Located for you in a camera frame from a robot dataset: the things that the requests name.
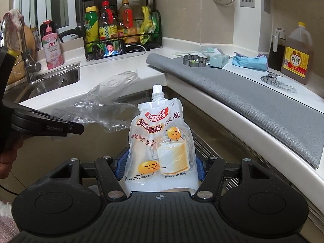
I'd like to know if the red-cap sauce bottle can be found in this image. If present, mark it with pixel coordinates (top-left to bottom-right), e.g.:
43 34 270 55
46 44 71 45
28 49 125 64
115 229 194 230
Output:
98 1 118 41

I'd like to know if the crumpled blue cloth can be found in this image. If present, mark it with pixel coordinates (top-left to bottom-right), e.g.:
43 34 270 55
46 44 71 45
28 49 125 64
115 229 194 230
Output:
231 51 269 71

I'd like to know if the stainless steel sink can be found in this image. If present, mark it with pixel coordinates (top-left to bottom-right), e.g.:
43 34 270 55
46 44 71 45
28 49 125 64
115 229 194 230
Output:
3 61 82 104

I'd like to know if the grey counter mat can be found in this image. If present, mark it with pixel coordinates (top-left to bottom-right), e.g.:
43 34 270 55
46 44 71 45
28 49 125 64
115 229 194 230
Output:
145 53 324 169

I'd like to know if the green bottle with yellow cap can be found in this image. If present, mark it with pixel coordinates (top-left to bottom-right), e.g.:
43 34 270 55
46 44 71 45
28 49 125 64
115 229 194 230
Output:
84 6 101 54

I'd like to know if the flower-shaped metal cookie cutter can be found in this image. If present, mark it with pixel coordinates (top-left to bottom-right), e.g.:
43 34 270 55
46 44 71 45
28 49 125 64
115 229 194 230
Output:
182 54 211 69

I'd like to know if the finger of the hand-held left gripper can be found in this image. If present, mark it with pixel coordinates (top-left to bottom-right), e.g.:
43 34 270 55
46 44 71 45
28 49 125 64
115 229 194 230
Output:
10 108 85 135

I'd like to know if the pink and white dishcloth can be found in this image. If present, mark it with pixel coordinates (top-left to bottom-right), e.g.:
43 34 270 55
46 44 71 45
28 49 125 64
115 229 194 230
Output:
2 9 26 49

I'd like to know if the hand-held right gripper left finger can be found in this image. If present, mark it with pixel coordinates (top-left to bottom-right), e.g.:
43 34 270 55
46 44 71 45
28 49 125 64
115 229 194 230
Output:
50 154 128 202

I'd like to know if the black wire mesh piece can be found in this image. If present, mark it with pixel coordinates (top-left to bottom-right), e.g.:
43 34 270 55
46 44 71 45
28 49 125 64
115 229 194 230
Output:
259 71 299 94

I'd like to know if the thin black cable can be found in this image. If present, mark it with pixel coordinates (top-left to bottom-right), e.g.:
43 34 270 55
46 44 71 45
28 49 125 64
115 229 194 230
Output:
0 181 20 195

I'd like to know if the chrome sink faucet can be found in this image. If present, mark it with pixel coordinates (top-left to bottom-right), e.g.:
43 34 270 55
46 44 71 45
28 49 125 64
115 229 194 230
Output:
0 18 42 82

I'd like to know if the black metal spice rack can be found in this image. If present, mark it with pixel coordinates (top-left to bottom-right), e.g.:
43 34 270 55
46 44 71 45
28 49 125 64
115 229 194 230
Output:
81 0 163 61

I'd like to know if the metal cabinet vent grille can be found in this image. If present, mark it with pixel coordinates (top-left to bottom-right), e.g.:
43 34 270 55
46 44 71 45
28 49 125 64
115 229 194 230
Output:
190 129 244 190

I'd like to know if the person's left hand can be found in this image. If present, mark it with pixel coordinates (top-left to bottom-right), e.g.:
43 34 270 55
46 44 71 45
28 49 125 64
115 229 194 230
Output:
0 136 25 180

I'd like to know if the black pan handle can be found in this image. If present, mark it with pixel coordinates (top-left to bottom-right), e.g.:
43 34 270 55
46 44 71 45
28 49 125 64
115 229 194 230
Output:
58 25 85 44

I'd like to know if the black smartphone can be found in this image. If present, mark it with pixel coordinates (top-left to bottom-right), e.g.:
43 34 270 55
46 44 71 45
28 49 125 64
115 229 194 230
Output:
93 39 126 61

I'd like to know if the large cooking wine jug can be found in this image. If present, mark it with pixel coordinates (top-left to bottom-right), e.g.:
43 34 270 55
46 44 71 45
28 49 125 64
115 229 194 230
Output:
280 22 314 85

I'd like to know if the pink dish soap bottle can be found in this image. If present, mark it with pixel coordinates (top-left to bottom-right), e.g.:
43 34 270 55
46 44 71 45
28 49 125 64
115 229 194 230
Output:
40 20 65 70

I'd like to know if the window frame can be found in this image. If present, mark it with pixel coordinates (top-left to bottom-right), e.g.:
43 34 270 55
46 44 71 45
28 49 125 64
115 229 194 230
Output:
14 0 85 30

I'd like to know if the dark oil dispenser bottle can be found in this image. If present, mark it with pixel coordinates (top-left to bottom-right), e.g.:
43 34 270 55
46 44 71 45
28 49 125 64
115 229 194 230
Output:
268 28 287 71

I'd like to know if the translucent drink pouch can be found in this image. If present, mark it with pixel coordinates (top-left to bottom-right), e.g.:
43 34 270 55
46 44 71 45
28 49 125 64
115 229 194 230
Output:
125 84 199 193

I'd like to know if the amber cooking oil bottle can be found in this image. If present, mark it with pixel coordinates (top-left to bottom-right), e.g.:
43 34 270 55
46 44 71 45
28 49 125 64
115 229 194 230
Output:
117 0 139 44

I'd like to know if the wooden cutting board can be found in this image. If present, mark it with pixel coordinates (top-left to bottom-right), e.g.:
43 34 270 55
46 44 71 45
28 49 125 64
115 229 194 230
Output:
18 24 36 54

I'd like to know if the green and yellow snack bag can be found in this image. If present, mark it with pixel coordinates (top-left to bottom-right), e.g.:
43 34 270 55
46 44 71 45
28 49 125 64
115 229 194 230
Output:
140 5 161 46

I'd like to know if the pink floor rug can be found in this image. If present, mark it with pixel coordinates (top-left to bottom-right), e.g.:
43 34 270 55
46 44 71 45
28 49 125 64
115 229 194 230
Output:
0 200 21 243

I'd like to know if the clear plastic bag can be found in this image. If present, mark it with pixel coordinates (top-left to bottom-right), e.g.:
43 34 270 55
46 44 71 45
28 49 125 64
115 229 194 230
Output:
52 70 139 141

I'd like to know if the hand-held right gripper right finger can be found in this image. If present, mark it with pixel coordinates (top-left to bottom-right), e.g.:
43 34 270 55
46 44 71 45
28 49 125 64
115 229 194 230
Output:
194 156 277 200

